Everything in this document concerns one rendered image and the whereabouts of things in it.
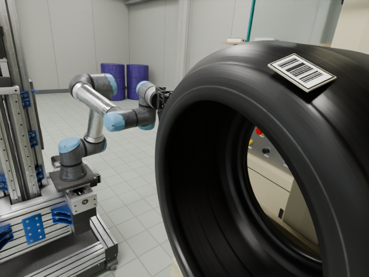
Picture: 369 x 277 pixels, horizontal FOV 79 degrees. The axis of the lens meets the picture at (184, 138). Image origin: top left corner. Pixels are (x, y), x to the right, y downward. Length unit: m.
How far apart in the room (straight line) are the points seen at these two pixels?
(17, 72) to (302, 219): 1.43
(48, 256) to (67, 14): 7.14
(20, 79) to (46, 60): 6.50
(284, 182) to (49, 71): 7.44
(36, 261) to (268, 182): 1.47
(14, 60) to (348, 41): 1.38
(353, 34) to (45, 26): 7.69
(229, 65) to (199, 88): 0.07
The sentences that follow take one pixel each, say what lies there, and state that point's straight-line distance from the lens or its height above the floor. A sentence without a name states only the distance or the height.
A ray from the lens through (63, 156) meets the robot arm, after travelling 1.43.
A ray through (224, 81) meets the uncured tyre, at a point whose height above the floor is 1.43.
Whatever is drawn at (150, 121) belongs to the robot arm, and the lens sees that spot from 0.94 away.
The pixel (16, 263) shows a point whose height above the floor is 0.21.
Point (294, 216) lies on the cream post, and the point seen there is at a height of 0.99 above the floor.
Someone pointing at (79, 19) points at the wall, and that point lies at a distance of 8.22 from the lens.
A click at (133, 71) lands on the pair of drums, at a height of 0.82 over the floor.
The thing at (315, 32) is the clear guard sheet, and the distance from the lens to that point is 1.19.
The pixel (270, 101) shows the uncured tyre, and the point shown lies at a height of 1.42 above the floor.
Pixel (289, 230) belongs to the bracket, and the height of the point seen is 0.95.
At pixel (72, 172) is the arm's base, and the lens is 1.46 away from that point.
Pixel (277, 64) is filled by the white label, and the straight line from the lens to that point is 0.29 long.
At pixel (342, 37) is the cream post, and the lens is 0.71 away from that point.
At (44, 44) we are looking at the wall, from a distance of 7.95.
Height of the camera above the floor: 1.47
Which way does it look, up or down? 21 degrees down
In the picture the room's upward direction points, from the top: 4 degrees clockwise
